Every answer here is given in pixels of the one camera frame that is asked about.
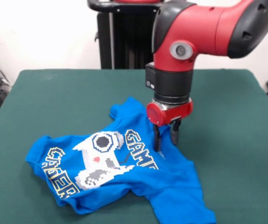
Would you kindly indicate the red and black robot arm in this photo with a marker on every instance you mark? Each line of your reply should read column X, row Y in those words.
column 194, row 35

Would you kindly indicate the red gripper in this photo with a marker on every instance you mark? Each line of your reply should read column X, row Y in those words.
column 173, row 113

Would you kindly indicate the dark green table cloth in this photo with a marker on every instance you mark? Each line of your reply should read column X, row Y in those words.
column 229, row 140

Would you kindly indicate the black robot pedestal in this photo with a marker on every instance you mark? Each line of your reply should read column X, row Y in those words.
column 124, row 35

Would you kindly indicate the blue game-controller print t-shirt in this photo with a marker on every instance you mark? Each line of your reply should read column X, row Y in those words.
column 159, row 182

